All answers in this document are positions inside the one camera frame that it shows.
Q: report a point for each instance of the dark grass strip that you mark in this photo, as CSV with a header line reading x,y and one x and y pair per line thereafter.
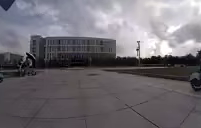
x,y
154,72

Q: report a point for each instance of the tall pole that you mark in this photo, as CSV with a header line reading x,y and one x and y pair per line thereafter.
x,y
138,53

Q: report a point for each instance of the low distant building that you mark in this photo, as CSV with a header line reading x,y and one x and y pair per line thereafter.
x,y
7,58

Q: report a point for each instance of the grey paved plaza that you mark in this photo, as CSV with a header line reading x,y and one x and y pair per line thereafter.
x,y
88,96

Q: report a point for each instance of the row of dark trees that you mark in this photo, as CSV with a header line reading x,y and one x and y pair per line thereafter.
x,y
161,60

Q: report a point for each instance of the large grey glass-fronted building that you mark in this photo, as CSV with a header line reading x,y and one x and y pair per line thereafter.
x,y
74,50

